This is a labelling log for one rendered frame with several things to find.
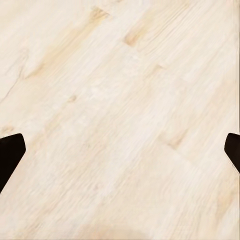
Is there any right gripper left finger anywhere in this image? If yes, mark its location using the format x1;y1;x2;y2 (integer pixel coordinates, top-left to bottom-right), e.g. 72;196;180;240
0;133;26;193

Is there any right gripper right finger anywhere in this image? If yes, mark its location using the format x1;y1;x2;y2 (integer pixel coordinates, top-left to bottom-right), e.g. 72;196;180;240
224;133;240;173

